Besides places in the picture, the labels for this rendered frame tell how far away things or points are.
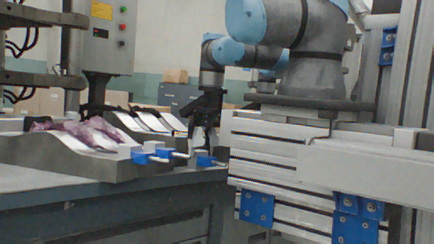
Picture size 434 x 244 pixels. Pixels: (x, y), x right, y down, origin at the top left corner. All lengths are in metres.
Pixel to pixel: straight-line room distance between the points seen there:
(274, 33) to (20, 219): 0.67
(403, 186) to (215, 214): 0.81
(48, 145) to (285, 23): 0.64
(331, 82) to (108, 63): 1.42
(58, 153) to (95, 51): 1.06
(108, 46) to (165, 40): 7.51
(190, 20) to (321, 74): 8.48
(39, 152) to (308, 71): 0.68
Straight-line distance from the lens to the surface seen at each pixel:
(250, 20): 0.95
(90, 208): 1.19
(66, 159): 1.19
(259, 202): 1.11
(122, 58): 2.28
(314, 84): 1.00
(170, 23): 9.71
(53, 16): 2.00
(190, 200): 1.41
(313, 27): 1.01
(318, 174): 0.86
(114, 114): 1.58
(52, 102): 5.70
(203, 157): 1.33
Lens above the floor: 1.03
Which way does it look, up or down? 4 degrees down
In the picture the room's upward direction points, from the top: 5 degrees clockwise
